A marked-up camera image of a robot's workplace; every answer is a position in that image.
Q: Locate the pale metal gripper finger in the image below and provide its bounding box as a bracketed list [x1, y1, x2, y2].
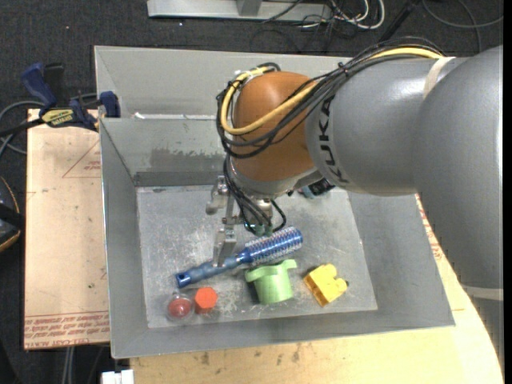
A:
[221, 230, 238, 270]
[211, 230, 227, 268]

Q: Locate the blue hairbrush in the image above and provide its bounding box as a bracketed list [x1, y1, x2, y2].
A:
[174, 226, 304, 290]

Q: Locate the orange-red hexagonal block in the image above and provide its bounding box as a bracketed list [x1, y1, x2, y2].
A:
[194, 286, 219, 316]

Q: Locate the grey metal bin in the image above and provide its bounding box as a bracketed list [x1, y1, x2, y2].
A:
[94, 45, 456, 360]

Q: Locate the green flanged plastic cylinder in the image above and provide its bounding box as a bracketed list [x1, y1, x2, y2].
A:
[243, 258, 299, 306]

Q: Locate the clear round piece red centre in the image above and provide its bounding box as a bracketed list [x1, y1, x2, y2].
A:
[165, 290, 196, 323]

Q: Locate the yellow toy brick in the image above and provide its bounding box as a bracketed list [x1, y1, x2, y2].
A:
[302, 263, 348, 308]

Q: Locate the brown cardboard board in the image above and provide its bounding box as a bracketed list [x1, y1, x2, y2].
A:
[23, 108, 467, 351]

